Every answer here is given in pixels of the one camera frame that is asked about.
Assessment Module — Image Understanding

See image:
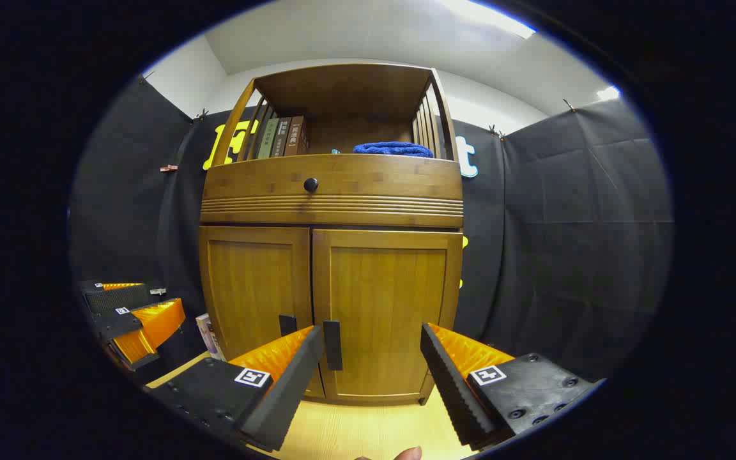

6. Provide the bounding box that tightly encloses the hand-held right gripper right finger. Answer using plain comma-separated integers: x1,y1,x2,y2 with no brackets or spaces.
420,323,604,448

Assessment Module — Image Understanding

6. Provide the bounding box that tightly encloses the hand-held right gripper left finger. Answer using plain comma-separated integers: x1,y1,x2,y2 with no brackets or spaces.
148,325,325,453

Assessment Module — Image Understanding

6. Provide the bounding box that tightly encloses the wooden double-door shoe cabinet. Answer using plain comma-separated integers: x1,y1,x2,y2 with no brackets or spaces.
199,63,464,406

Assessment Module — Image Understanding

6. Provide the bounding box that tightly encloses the pale paperback book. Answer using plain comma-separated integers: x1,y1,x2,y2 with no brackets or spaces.
195,313,226,362

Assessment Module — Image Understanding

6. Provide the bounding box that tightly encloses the black backdrop cloth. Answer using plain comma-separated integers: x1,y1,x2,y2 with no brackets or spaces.
68,73,674,384

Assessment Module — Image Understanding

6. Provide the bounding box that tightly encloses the wooden drawer with black knob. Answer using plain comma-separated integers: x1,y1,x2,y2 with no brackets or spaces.
201,153,464,227

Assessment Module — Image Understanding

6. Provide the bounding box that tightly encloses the dark grey book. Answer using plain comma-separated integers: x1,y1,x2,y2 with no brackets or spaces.
273,117,293,157

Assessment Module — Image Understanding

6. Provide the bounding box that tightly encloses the brown book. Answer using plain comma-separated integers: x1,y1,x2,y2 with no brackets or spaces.
285,116,310,156

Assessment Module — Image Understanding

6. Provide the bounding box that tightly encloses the blue folded towel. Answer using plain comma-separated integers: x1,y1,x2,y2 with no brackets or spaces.
353,141,434,158

